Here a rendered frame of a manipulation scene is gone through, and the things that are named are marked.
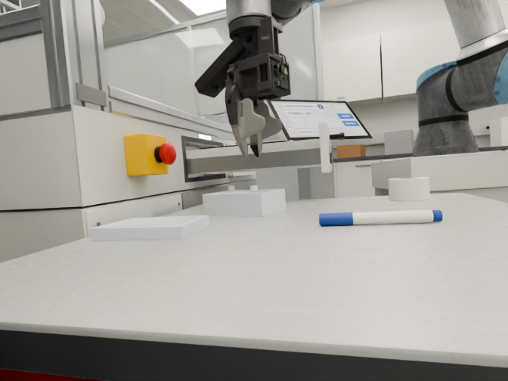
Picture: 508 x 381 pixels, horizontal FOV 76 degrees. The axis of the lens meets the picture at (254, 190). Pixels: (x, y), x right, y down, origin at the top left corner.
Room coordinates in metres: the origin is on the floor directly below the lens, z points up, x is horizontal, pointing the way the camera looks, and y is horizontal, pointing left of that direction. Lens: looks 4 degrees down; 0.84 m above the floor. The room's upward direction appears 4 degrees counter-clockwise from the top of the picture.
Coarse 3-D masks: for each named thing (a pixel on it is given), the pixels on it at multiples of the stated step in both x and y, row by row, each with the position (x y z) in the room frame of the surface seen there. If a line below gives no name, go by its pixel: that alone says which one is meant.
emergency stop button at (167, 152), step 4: (164, 144) 0.57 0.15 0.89; (168, 144) 0.57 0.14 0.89; (160, 148) 0.57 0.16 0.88; (164, 148) 0.56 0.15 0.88; (168, 148) 0.57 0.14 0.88; (172, 148) 0.58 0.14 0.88; (160, 152) 0.56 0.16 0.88; (164, 152) 0.56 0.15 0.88; (168, 152) 0.57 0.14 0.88; (172, 152) 0.58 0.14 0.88; (160, 156) 0.57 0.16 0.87; (164, 156) 0.56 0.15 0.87; (168, 156) 0.57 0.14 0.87; (172, 156) 0.58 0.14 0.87; (164, 160) 0.57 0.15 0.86; (168, 160) 0.57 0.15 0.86; (172, 160) 0.58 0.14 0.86; (168, 164) 0.58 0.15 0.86
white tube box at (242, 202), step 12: (228, 192) 0.64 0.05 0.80; (240, 192) 0.62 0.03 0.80; (264, 192) 0.57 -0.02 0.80; (276, 192) 0.56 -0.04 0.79; (204, 204) 0.58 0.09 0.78; (216, 204) 0.57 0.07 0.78; (228, 204) 0.55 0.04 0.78; (240, 204) 0.54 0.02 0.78; (252, 204) 0.53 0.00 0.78; (264, 204) 0.52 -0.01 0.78; (276, 204) 0.56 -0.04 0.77
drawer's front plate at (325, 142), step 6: (324, 126) 0.69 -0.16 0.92; (324, 132) 0.69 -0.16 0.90; (324, 138) 0.69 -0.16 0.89; (324, 144) 0.69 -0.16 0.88; (330, 144) 0.93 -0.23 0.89; (324, 150) 0.69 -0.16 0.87; (330, 150) 0.88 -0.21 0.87; (324, 156) 0.69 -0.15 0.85; (324, 162) 0.69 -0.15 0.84; (324, 168) 0.69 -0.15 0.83; (330, 168) 0.78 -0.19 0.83
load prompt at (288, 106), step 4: (284, 104) 1.71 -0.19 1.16; (288, 104) 1.72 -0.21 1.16; (292, 104) 1.73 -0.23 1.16; (296, 104) 1.74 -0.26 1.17; (300, 104) 1.75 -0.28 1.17; (304, 104) 1.76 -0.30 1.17; (308, 104) 1.78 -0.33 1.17; (312, 104) 1.79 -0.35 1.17; (316, 104) 1.80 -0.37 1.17; (320, 104) 1.81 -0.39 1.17; (324, 104) 1.82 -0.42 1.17; (284, 108) 1.69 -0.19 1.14; (288, 108) 1.70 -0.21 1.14; (292, 108) 1.71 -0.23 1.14; (296, 108) 1.72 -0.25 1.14; (300, 108) 1.73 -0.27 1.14; (304, 108) 1.74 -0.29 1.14; (308, 108) 1.75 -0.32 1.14; (312, 108) 1.76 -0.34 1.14; (316, 108) 1.77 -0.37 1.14; (320, 108) 1.78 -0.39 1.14; (324, 108) 1.79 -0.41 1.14; (328, 108) 1.80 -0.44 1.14
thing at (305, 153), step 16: (272, 144) 0.74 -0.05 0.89; (288, 144) 0.73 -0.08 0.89; (304, 144) 0.72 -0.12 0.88; (192, 160) 0.79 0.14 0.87; (208, 160) 0.78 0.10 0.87; (224, 160) 0.77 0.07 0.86; (240, 160) 0.76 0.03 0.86; (256, 160) 0.75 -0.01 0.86; (272, 160) 0.74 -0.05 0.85; (288, 160) 0.73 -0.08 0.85; (304, 160) 0.72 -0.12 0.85; (320, 160) 0.71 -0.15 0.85
